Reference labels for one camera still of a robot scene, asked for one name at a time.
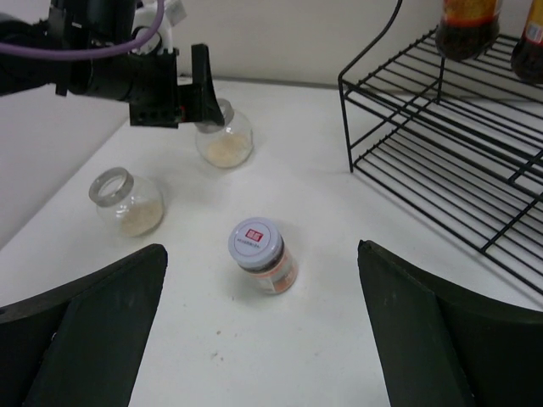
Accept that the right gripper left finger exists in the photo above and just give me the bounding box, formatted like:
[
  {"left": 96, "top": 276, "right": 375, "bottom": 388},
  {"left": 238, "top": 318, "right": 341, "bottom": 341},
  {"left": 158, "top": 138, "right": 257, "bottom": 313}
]
[{"left": 1, "top": 244, "right": 167, "bottom": 406}]

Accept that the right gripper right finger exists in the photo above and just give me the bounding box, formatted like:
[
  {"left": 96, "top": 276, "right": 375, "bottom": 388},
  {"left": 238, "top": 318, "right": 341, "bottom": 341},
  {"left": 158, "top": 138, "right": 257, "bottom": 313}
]
[{"left": 357, "top": 240, "right": 542, "bottom": 406}]

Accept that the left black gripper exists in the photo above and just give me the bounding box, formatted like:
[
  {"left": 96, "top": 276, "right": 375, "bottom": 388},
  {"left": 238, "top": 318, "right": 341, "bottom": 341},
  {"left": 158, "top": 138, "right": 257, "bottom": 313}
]
[{"left": 68, "top": 43, "right": 225, "bottom": 128}]

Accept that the glass jar silver rim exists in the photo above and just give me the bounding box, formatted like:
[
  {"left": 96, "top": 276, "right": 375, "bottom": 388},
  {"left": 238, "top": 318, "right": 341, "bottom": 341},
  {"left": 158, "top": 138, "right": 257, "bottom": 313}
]
[
  {"left": 88, "top": 167, "right": 165, "bottom": 237},
  {"left": 195, "top": 98, "right": 254, "bottom": 169}
]

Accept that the red lid sauce jar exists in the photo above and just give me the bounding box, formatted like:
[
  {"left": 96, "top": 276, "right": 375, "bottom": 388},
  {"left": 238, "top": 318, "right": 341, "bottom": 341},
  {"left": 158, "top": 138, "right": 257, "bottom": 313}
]
[
  {"left": 435, "top": 0, "right": 501, "bottom": 61},
  {"left": 511, "top": 0, "right": 542, "bottom": 85}
]

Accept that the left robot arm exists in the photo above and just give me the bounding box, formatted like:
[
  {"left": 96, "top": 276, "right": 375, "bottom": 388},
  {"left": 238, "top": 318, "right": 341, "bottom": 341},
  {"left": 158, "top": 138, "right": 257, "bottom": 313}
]
[{"left": 1, "top": 1, "right": 225, "bottom": 128}]

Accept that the white lid spice jar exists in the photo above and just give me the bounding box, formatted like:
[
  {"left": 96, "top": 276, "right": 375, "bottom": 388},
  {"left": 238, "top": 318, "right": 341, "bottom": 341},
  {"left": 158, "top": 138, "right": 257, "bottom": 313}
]
[{"left": 228, "top": 217, "right": 298, "bottom": 294}]

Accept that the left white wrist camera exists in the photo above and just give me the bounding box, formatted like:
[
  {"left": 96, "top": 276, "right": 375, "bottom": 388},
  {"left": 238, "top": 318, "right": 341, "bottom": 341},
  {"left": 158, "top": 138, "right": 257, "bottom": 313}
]
[{"left": 132, "top": 0, "right": 187, "bottom": 55}]

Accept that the black wire rack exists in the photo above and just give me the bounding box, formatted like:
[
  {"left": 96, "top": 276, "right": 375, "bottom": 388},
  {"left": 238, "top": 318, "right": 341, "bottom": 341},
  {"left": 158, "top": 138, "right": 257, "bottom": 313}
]
[{"left": 338, "top": 0, "right": 543, "bottom": 296}]

